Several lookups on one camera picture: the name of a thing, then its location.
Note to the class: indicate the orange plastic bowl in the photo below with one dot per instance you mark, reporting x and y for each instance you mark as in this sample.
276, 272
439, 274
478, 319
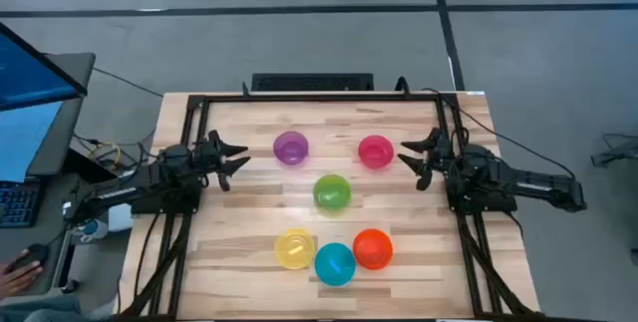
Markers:
373, 249

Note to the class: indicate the black computer mouse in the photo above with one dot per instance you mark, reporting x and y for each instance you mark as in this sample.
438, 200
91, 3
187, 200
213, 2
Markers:
31, 254

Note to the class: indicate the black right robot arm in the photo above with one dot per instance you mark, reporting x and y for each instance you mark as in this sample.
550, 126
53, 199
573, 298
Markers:
528, 180

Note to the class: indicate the black vented box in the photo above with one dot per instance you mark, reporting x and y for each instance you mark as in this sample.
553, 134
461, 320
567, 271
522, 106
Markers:
311, 82

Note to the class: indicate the pink plastic bowl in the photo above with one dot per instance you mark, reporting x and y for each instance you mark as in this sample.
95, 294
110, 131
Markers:
376, 152

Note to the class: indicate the light blue screen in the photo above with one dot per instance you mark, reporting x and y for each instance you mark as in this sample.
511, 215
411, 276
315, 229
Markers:
22, 137

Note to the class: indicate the purple plastic bowl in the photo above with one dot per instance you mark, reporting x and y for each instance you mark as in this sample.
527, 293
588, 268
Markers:
290, 147

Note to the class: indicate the grey desk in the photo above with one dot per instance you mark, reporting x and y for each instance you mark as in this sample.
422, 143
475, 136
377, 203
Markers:
45, 242

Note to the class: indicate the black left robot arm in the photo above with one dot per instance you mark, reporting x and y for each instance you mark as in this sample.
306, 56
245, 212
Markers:
124, 190

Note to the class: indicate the white and teal cup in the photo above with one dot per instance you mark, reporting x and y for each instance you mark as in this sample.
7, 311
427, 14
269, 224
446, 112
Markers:
92, 229

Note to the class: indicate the white box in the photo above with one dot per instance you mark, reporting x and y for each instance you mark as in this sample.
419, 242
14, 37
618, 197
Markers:
119, 218

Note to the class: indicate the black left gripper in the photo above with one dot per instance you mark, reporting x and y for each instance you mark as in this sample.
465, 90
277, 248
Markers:
209, 157

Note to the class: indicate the black aluminium table frame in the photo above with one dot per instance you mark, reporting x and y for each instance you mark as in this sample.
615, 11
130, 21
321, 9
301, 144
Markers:
319, 97

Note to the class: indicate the yellow plastic bowl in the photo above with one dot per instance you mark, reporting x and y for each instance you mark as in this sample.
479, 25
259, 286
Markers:
294, 248

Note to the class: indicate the black backlit keyboard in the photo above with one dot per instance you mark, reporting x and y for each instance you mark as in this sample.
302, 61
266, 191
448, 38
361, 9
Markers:
17, 205

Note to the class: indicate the teal plastic bowl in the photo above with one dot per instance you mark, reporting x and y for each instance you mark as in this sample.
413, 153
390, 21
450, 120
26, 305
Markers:
335, 264

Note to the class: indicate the black-framed blue monitor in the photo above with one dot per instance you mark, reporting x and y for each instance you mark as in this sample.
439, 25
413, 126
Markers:
30, 75

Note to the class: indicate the green plastic bowl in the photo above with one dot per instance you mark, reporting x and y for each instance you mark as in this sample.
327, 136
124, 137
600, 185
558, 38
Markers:
332, 192

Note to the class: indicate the person's leg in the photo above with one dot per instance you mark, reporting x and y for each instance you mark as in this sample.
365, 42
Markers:
40, 312

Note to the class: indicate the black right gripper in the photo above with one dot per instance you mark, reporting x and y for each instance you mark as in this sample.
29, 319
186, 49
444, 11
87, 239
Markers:
441, 160

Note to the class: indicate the person's hand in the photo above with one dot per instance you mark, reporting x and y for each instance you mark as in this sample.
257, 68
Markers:
17, 279

